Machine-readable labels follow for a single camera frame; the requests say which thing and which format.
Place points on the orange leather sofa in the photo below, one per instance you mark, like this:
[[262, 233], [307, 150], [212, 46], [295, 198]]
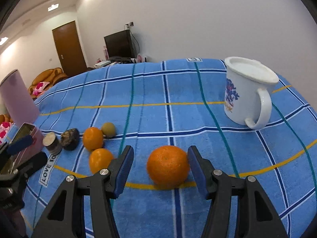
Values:
[[5, 118], [47, 75]]

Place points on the blue checked blanket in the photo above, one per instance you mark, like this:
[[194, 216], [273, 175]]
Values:
[[173, 91]]

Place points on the pink floral cushion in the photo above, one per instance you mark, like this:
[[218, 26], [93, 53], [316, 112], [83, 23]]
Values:
[[3, 132], [39, 87]]

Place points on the black television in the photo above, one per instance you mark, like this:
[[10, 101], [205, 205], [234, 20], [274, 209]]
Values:
[[117, 44]]

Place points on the dark brown round fruit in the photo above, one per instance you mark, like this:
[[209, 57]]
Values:
[[70, 138]]

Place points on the cut dark brown fruit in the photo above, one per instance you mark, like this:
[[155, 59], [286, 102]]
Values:
[[52, 142]]

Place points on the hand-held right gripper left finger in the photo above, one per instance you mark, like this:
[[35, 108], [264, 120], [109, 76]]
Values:
[[123, 171]]

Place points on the pink insulated bottle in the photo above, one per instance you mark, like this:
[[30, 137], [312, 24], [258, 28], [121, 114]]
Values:
[[17, 99]]

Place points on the rectangular ceiling light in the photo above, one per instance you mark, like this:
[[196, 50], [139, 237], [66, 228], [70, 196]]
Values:
[[53, 6], [3, 40]]

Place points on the small tan longan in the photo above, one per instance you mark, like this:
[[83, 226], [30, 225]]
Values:
[[108, 129]]

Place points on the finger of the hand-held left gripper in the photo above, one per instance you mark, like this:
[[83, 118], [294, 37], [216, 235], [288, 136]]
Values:
[[36, 161], [21, 142]]

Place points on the large orange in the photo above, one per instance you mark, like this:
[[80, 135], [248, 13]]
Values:
[[168, 167]]

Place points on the pink metal tin box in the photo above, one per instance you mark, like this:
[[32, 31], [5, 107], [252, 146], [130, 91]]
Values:
[[37, 141]]

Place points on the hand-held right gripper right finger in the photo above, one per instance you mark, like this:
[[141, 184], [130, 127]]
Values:
[[198, 171]]

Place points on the person's left forearm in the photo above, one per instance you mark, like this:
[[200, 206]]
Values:
[[14, 220]]

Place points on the pink floral bag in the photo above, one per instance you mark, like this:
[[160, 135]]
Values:
[[140, 58]]

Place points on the wall socket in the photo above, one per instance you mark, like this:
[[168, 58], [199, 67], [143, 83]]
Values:
[[129, 24]]

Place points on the white printed mug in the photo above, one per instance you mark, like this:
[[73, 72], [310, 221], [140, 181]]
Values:
[[242, 99]]

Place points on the brown wooden door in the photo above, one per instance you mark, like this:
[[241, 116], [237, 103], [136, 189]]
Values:
[[69, 49]]

